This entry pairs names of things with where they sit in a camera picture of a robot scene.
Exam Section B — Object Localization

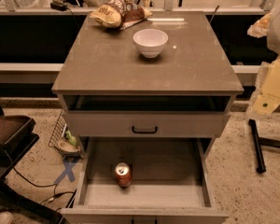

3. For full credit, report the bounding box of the black drawer handle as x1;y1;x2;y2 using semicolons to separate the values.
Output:
132;126;159;134

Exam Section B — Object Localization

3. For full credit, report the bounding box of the brown yellow chip bag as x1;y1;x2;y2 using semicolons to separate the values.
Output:
90;0;152;30

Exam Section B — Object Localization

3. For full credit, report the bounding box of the open grey middle drawer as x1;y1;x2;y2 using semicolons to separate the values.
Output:
61;138;229;224

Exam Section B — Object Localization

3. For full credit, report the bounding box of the white bowl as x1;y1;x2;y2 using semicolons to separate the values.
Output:
133;29;168;58

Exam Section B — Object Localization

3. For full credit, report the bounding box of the red coke can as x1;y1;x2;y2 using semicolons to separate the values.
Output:
115;162;132;188

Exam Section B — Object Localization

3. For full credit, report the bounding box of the blue tape cross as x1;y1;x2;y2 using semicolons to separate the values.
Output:
54;157;79;185

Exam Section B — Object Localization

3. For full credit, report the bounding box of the grey drawer cabinet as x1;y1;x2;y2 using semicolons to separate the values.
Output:
51;10;245;224

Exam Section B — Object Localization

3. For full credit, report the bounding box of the wire basket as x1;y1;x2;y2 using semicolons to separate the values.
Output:
49;113;83;158

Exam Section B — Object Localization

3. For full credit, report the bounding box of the black cable on floor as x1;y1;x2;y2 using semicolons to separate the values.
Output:
3;149;77;212

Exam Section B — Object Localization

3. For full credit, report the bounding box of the closed grey top drawer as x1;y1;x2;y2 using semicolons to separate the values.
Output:
63;111;230;138

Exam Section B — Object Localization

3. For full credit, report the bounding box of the black bar on floor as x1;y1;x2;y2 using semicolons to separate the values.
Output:
248;119;266;174

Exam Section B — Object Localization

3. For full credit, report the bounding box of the white shoe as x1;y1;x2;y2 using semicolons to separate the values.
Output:
0;212;13;224

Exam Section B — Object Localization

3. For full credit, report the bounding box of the small bowl in basket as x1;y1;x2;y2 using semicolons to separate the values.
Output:
57;140;79;154

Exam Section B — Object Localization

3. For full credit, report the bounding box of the green object in basket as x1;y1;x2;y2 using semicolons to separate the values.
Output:
65;131;77;146

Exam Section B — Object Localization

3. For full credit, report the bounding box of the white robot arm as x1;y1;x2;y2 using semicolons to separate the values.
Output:
246;3;280;119

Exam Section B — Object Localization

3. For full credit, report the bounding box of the black power adapter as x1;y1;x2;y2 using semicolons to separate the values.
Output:
50;1;67;11

